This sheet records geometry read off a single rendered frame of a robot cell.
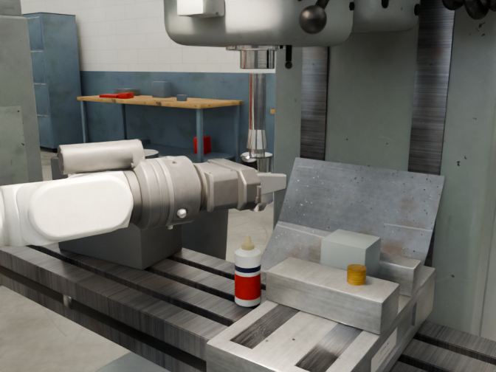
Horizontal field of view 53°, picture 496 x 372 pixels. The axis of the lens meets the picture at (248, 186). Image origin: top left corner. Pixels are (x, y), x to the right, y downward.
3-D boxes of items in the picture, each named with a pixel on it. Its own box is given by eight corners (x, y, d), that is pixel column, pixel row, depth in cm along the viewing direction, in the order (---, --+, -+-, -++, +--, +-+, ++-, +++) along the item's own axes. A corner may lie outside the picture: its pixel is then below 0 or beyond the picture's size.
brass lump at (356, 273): (361, 287, 57) (362, 272, 56) (343, 282, 58) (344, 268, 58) (368, 280, 59) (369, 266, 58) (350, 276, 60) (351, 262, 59)
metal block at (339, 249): (362, 294, 61) (365, 249, 60) (319, 283, 65) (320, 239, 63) (378, 280, 65) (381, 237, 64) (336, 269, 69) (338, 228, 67)
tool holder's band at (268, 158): (233, 161, 70) (233, 154, 70) (255, 156, 74) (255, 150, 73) (258, 165, 67) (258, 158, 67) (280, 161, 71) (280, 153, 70)
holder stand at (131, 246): (142, 271, 89) (136, 161, 84) (57, 249, 99) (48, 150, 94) (183, 249, 99) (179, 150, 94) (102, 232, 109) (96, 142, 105)
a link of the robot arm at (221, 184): (262, 156, 63) (175, 165, 57) (261, 229, 65) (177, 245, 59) (215, 143, 74) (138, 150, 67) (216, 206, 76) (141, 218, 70)
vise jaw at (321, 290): (380, 336, 54) (382, 302, 53) (265, 300, 63) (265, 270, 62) (398, 314, 59) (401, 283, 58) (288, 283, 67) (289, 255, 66)
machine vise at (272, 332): (329, 459, 46) (334, 353, 44) (205, 398, 55) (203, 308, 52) (432, 311, 74) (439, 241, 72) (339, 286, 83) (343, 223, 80)
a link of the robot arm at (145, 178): (174, 230, 60) (77, 247, 54) (145, 222, 69) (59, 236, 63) (164, 136, 59) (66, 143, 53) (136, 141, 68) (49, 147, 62)
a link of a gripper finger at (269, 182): (283, 191, 71) (246, 197, 68) (283, 169, 70) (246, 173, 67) (289, 193, 70) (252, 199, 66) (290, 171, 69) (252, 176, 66)
